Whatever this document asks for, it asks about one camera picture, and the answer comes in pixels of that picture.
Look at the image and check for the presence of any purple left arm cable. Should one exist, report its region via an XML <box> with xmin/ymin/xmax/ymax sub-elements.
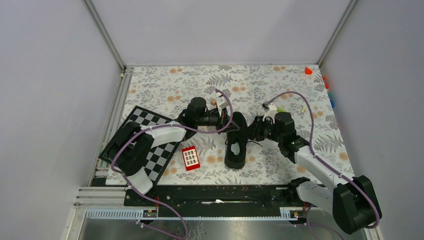
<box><xmin>110</xmin><ymin>88</ymin><xmax>234</xmax><ymax>176</ymax></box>

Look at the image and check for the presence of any grey slotted cable duct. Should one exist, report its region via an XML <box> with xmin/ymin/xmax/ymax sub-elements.
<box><xmin>85</xmin><ymin>206</ymin><xmax>303</xmax><ymax>221</ymax></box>

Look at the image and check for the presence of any black shoelace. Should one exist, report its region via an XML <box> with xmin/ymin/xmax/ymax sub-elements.
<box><xmin>224</xmin><ymin>133</ymin><xmax>263</xmax><ymax>149</ymax></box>

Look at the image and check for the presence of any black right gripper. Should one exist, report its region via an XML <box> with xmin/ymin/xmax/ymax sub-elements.
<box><xmin>240</xmin><ymin>115</ymin><xmax>283</xmax><ymax>143</ymax></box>

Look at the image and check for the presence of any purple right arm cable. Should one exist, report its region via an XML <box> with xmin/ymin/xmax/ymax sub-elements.
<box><xmin>262</xmin><ymin>91</ymin><xmax>381</xmax><ymax>229</ymax></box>

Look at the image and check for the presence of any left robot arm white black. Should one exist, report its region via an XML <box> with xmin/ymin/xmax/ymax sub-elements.
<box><xmin>102</xmin><ymin>93</ymin><xmax>234</xmax><ymax>206</ymax></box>

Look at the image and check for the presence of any black sneaker shoe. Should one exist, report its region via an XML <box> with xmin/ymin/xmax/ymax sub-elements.
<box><xmin>224</xmin><ymin>111</ymin><xmax>248</xmax><ymax>170</ymax></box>

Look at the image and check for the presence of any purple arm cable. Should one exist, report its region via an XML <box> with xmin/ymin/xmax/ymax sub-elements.
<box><xmin>110</xmin><ymin>88</ymin><xmax>234</xmax><ymax>176</ymax></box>
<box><xmin>262</xmin><ymin>91</ymin><xmax>381</xmax><ymax>229</ymax></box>

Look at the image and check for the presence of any floral patterned table mat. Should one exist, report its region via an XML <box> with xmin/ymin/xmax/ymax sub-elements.
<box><xmin>121</xmin><ymin>64</ymin><xmax>353</xmax><ymax>185</ymax></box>

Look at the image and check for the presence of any black white chessboard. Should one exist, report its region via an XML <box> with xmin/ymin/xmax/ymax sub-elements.
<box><xmin>99</xmin><ymin>106</ymin><xmax>180</xmax><ymax>186</ymax></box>

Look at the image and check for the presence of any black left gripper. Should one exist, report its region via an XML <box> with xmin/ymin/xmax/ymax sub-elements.
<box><xmin>195</xmin><ymin>106</ymin><xmax>239</xmax><ymax>135</ymax></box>

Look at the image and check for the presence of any red toy calculator block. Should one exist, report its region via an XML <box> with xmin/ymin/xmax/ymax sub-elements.
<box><xmin>181</xmin><ymin>146</ymin><xmax>201</xmax><ymax>171</ymax></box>

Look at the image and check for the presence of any orange red toy piece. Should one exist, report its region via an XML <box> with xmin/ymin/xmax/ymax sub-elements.
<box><xmin>322</xmin><ymin>76</ymin><xmax>329</xmax><ymax>90</ymax></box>

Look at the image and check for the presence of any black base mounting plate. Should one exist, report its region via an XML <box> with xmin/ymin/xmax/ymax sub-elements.
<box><xmin>123</xmin><ymin>185</ymin><xmax>311</xmax><ymax>213</ymax></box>

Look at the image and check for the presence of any red triangular block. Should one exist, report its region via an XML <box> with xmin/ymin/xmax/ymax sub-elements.
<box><xmin>304</xmin><ymin>67</ymin><xmax>313</xmax><ymax>75</ymax></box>

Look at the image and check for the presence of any green rectangular block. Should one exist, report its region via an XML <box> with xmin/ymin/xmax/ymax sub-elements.
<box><xmin>277</xmin><ymin>107</ymin><xmax>286</xmax><ymax>113</ymax></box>

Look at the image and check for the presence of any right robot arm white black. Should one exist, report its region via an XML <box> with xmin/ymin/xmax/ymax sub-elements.
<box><xmin>248</xmin><ymin>112</ymin><xmax>382</xmax><ymax>234</ymax></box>

